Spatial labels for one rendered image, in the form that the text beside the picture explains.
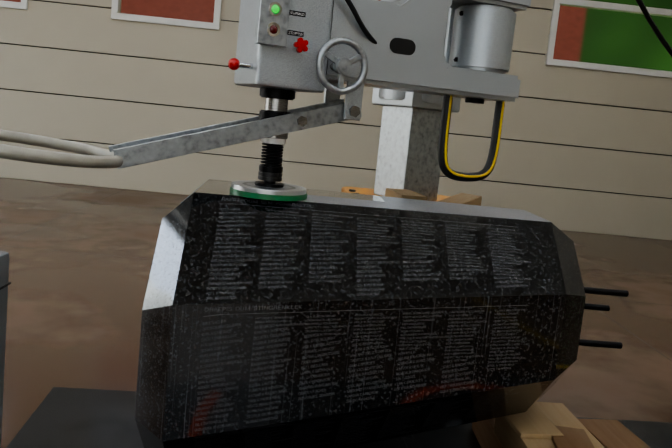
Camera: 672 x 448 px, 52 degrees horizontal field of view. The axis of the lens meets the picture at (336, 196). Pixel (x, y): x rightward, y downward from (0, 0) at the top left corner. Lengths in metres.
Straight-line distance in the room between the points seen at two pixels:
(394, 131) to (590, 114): 5.90
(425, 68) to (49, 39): 6.77
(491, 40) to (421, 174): 0.81
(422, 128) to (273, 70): 1.08
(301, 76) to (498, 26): 0.66
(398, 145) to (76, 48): 6.00
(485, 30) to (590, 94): 6.42
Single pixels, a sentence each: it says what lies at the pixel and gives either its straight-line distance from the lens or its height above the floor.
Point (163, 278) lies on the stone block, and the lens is 1.82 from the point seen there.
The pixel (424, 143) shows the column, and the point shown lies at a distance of 2.81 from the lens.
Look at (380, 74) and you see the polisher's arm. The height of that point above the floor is 1.22.
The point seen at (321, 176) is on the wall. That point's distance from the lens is 7.98.
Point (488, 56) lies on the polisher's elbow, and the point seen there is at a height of 1.32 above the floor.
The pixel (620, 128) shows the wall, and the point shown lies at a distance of 8.72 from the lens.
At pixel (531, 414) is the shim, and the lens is 2.30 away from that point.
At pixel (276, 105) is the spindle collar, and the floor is 1.10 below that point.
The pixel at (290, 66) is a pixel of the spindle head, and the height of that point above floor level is 1.21.
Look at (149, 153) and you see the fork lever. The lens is 1.83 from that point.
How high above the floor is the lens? 1.10
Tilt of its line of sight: 7 degrees down
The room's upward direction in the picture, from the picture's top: 6 degrees clockwise
